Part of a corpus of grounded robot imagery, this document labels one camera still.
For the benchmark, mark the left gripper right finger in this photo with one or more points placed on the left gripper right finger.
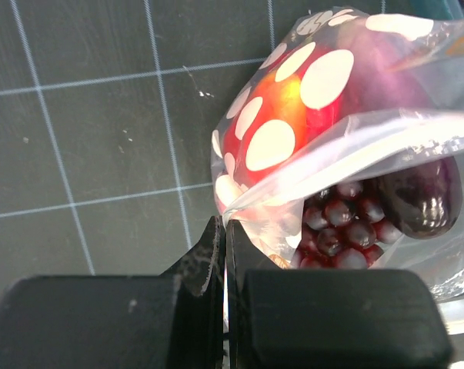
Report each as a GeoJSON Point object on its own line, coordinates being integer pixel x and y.
{"type": "Point", "coordinates": [328, 318]}

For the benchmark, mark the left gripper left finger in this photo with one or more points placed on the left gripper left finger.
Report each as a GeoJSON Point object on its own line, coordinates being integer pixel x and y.
{"type": "Point", "coordinates": [170, 320]}

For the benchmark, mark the dark red grape bunch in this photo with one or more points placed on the dark red grape bunch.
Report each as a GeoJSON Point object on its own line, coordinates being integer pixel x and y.
{"type": "Point", "coordinates": [343, 226]}

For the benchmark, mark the red tomato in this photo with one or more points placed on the red tomato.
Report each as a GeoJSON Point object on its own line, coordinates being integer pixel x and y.
{"type": "Point", "coordinates": [268, 130]}

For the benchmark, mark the purple eggplant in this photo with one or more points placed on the purple eggplant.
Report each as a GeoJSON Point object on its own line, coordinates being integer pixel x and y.
{"type": "Point", "coordinates": [424, 201]}

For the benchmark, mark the clear dotted zip bag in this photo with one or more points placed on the clear dotted zip bag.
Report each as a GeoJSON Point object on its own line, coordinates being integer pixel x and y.
{"type": "Point", "coordinates": [412, 112]}

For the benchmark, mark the red apple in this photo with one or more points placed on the red apple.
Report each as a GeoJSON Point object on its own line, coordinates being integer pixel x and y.
{"type": "Point", "coordinates": [330, 83]}

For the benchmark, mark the blue plastic basket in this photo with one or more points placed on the blue plastic basket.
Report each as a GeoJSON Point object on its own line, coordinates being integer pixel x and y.
{"type": "Point", "coordinates": [439, 9]}

